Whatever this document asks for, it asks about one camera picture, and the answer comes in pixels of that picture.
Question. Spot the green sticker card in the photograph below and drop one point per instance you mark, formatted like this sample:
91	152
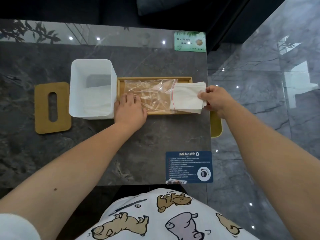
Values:
190	41

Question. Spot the person's right thumb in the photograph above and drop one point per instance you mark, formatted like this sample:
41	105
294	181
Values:
204	96

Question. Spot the white plastic tissue box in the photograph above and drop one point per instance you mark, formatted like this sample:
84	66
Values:
90	89

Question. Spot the person's left hand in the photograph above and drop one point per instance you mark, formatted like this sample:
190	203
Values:
130	113

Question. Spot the person's left fingers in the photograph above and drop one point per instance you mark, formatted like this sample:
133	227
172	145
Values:
130	97

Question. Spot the white bear print shirt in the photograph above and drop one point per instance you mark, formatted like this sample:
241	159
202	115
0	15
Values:
160	217

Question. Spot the dark blue notice sticker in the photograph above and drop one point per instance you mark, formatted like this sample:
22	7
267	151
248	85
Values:
185	164

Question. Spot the person's right forearm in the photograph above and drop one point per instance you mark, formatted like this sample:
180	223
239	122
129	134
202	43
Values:
270	157

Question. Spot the yellow stool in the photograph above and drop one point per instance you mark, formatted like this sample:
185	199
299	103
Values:
216	127

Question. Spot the dark sofa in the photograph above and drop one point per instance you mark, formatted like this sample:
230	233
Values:
75	8

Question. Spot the bamboo lid with slot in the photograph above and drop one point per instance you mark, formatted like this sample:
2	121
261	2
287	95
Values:
43	107

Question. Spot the clear plastic zip bag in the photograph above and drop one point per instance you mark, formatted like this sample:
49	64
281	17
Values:
152	93

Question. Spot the bamboo tray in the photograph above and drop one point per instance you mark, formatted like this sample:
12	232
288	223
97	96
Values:
182	79

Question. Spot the person's right hand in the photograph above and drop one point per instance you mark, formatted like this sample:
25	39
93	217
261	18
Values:
220	99

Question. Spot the person's left forearm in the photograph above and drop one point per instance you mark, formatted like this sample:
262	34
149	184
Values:
75	169

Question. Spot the stack of white tissues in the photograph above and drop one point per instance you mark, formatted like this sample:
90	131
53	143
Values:
187	98

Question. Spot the grey cushion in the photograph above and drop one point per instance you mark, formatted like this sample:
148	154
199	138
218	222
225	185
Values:
190	4

